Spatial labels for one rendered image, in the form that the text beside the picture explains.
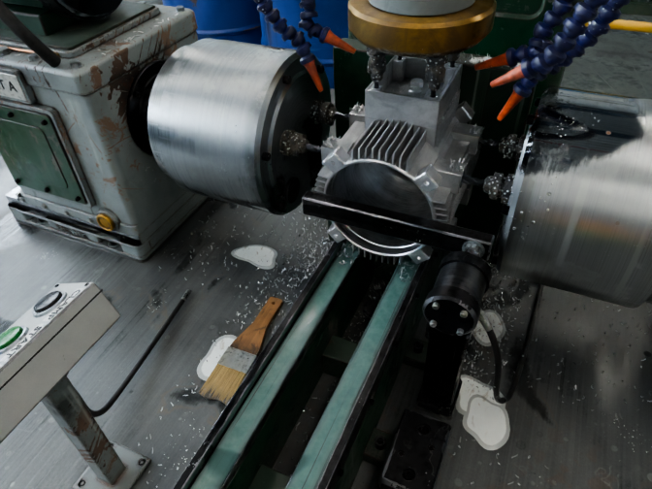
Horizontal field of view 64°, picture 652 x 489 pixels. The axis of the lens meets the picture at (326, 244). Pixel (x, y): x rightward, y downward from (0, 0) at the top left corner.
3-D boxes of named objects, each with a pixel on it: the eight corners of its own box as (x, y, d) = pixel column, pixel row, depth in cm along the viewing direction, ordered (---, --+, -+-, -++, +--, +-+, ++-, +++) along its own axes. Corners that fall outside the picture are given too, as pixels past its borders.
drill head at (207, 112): (190, 132, 108) (159, 5, 92) (354, 168, 96) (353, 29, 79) (106, 201, 92) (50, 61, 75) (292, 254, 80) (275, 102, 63)
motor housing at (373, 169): (365, 176, 93) (366, 73, 80) (472, 200, 87) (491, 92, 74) (316, 246, 80) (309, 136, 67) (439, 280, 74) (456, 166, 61)
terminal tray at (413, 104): (390, 100, 82) (392, 54, 77) (458, 111, 78) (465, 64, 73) (362, 137, 74) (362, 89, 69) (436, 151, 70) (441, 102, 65)
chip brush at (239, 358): (264, 296, 89) (263, 293, 88) (290, 304, 87) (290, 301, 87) (197, 396, 75) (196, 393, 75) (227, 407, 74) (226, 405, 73)
